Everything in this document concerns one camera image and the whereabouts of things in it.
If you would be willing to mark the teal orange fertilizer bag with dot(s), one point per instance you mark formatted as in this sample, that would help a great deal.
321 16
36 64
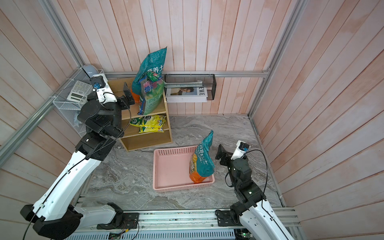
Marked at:
201 164

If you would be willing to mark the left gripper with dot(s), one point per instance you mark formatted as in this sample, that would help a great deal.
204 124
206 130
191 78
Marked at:
125 103

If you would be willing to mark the colourful green fertilizer bag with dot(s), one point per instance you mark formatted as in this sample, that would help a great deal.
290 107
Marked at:
152 88

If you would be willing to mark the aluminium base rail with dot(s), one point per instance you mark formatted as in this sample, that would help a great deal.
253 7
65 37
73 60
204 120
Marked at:
170 225

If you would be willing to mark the white wire mesh rack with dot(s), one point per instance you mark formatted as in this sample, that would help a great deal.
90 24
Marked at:
70 110

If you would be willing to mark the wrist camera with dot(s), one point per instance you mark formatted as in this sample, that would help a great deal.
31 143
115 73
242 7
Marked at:
101 87
240 151

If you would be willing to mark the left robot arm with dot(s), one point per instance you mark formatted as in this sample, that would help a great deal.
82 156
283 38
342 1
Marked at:
53 216

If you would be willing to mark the white calculator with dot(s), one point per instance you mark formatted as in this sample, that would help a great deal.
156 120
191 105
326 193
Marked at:
79 92

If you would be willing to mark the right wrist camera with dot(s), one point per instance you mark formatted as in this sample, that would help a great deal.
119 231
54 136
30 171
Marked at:
240 151

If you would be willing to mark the pink plastic basket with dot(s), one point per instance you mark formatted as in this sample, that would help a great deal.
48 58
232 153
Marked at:
171 170

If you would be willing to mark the white magazine book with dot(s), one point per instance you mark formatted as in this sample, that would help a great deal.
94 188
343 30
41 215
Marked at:
187 92

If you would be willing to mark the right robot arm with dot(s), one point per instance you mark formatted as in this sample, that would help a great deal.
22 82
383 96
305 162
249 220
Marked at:
253 211

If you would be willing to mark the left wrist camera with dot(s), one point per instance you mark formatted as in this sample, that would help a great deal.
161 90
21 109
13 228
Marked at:
101 87

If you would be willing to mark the large teal fertilizer bag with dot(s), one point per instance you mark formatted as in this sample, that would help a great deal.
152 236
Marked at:
153 63

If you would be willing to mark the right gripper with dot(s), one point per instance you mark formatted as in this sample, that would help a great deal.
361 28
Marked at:
226 153

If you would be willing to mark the black mesh wall basket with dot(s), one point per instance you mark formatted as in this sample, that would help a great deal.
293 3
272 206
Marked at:
209 81

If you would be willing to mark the yellow green fertilizer bag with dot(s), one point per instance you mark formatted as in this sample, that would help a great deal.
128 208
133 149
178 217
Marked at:
149 121

